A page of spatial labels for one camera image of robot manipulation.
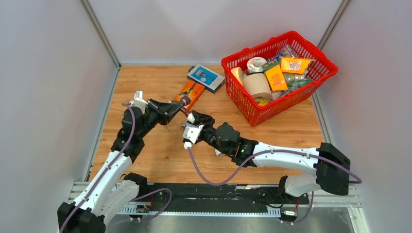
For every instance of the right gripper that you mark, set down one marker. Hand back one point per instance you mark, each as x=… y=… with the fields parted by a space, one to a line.
x=206 y=120

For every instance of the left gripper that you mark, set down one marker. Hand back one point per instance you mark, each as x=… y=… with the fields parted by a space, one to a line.
x=165 y=111

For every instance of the brown water faucet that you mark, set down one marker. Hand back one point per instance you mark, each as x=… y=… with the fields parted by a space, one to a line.
x=184 y=101

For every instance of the white pipe elbow fitting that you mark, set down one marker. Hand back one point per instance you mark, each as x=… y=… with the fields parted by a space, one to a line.
x=218 y=153
x=191 y=118

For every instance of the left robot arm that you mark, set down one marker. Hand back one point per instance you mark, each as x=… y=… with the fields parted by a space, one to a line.
x=93 y=209

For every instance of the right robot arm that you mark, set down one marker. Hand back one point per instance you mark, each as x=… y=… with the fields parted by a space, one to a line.
x=323 y=168

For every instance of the orange razor box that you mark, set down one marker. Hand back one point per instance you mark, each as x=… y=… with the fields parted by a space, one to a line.
x=193 y=90

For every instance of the blue white box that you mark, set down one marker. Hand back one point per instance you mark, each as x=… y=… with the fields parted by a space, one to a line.
x=211 y=80

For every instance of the brown paper roll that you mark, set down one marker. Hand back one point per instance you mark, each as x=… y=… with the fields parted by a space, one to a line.
x=257 y=86

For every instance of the white tape roll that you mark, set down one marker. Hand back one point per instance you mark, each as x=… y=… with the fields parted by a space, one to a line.
x=254 y=65

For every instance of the orange green sponge box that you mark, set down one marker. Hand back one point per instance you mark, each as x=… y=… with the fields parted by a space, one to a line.
x=274 y=76

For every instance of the green plastic packet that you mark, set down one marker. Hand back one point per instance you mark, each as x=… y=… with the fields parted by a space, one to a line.
x=295 y=81

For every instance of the orange packet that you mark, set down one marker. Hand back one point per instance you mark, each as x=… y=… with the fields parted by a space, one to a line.
x=294 y=65

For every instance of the red plastic basket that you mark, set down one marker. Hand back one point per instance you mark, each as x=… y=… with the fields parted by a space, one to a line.
x=318 y=71

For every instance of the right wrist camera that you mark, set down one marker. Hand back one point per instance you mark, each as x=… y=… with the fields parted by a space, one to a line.
x=191 y=135

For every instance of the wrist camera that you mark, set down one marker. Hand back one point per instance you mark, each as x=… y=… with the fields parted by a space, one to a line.
x=191 y=135
x=138 y=101

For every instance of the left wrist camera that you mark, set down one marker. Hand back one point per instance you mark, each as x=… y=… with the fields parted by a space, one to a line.
x=138 y=101

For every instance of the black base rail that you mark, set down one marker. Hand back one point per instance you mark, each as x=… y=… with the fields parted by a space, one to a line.
x=201 y=198

